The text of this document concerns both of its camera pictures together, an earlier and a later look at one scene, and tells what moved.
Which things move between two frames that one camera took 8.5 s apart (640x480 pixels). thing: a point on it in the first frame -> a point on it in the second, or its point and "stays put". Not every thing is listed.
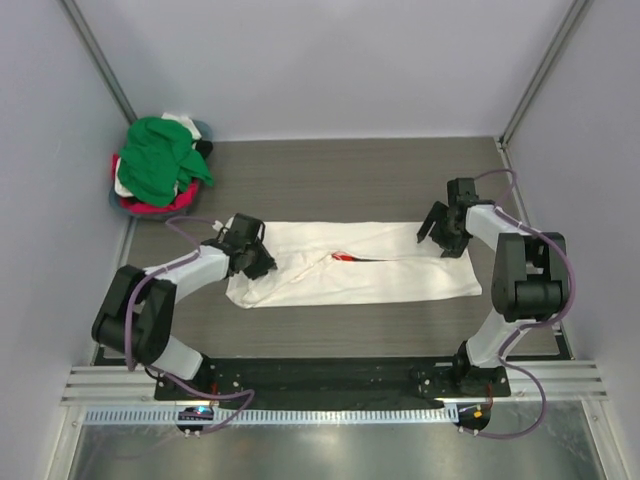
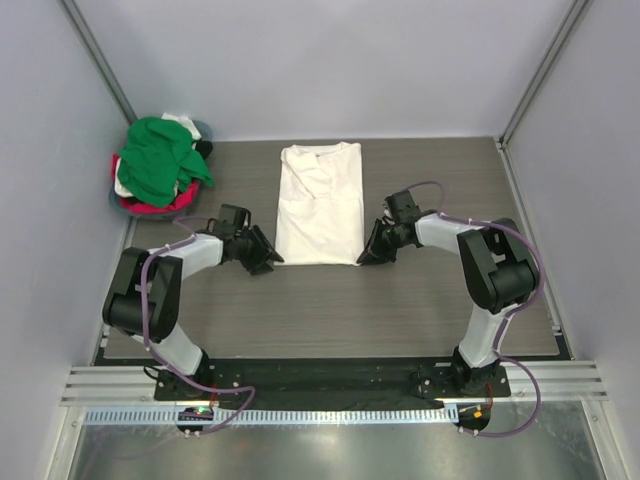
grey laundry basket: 206,134 stays put
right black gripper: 453,247 -> 374,249
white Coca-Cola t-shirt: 322,262 -> 320,207
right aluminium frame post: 553,54 stays put
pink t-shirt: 183,200 stays put
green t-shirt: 159,159 stays put
